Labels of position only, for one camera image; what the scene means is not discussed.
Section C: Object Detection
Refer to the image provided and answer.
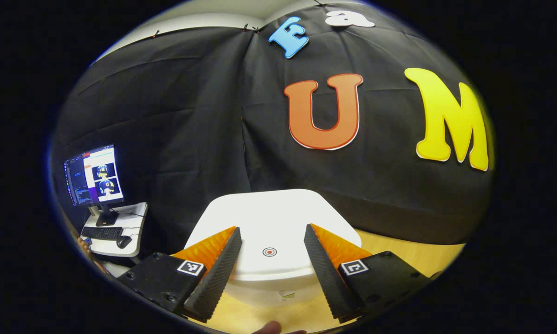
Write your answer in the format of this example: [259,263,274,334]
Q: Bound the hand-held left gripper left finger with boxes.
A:
[117,226,243,324]

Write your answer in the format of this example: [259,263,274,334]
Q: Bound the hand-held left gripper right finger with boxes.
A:
[304,223,434,324]

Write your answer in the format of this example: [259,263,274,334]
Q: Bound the white desktop garbage bin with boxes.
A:
[184,188,363,308]

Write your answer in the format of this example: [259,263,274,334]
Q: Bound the wooden desktop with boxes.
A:
[188,228,467,334]

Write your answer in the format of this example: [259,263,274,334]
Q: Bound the white side desk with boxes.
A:
[78,202,149,258]

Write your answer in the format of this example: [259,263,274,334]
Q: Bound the black keyboard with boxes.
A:
[81,226,124,241]

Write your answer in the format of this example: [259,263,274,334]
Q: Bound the computer monitor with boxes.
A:
[64,144,126,227]

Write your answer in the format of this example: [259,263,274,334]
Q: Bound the black backdrop cloth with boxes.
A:
[49,2,496,260]

